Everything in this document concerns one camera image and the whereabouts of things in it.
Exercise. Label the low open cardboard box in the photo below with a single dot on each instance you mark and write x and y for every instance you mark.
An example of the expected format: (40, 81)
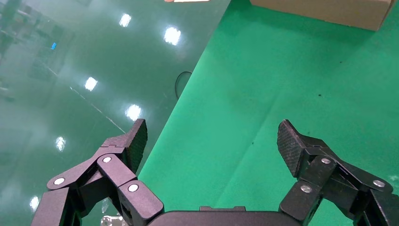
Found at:
(327, 11)

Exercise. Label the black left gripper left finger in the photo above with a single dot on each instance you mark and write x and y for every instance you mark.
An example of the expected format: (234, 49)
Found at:
(115, 170)

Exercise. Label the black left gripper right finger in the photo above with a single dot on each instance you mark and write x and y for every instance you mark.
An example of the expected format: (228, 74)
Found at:
(318, 170)

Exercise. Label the green table cloth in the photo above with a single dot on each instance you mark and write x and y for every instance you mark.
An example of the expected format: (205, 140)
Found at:
(265, 93)

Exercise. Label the metal table clamp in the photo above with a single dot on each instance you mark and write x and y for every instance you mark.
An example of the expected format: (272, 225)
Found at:
(112, 221)

